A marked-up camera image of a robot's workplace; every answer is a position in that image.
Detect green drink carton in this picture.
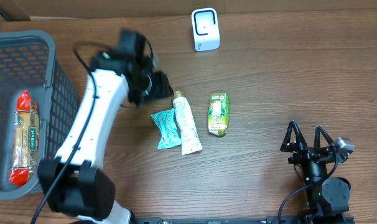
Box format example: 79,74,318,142
208,93,230,137

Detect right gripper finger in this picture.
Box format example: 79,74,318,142
280,120,307,152
313,125,334,150

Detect white barcode scanner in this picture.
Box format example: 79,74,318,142
191,7,220,52

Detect spaghetti packet red ends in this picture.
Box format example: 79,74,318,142
9,90,40,187

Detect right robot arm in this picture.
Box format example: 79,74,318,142
277,120,355,223

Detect grey plastic basket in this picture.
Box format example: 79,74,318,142
0,30,79,200

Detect white tube gold cap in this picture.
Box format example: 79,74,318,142
172,90,203,155

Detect teal snack packet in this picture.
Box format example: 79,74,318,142
151,108,182,150

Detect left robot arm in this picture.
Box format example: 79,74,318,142
31,29,174,223

